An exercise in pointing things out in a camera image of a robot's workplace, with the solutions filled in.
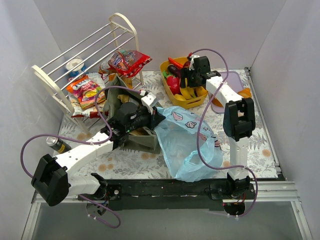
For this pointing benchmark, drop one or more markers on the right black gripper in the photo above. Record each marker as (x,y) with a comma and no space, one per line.
(186,78)

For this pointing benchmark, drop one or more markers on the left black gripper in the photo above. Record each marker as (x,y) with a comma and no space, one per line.
(154,119)

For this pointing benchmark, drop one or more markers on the yellow banana bunch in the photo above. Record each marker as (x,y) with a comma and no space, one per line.
(191,93)

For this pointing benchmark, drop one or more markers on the light blue plastic bag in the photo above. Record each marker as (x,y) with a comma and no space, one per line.
(177,137)

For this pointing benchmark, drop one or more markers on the brown paper snack bag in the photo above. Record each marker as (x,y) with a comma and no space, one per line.
(128,99)

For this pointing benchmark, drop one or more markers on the green canvas tote bag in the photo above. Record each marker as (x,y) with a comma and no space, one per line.
(131,123)

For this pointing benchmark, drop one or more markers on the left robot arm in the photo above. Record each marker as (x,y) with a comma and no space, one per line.
(54,177)

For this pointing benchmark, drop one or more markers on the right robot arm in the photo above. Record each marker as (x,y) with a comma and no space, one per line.
(238,119)

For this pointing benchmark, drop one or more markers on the pink dragon fruit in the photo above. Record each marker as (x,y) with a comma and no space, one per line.
(173,82)

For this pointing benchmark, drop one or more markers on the purple eggplant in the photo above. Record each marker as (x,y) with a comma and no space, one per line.
(178,72)

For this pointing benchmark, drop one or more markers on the red apple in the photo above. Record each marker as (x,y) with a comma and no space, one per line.
(186,65)

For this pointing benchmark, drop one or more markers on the yellow plastic fruit basket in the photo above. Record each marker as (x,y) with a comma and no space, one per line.
(178,100)

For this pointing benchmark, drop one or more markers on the red chili pepper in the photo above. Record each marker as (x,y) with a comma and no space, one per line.
(175,63)

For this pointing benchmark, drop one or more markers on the purple tray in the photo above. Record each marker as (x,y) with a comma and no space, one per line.
(235,83)

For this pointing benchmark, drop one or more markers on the red snack bag lower shelf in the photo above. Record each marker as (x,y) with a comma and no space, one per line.
(128,63)

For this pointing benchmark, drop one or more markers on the orange croissant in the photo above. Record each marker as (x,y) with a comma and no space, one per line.
(245,93)

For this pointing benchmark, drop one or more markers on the colourful fruit candy bag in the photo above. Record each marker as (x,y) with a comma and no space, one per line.
(85,90)

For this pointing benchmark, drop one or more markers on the dark drink can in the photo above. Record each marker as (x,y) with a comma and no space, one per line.
(57,144)

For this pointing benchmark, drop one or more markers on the blue white tin can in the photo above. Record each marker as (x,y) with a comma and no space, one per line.
(75,66)

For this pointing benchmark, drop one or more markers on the white metal shelf rack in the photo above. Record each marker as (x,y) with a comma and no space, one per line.
(83,57)

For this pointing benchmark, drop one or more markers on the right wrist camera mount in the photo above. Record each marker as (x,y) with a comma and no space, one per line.
(192,61)

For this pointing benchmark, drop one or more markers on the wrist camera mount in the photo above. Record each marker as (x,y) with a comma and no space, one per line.
(148,100)
(192,61)

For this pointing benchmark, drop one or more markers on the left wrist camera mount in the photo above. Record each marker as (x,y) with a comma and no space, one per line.
(148,100)

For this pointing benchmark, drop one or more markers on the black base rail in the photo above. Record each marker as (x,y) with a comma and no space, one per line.
(161,194)

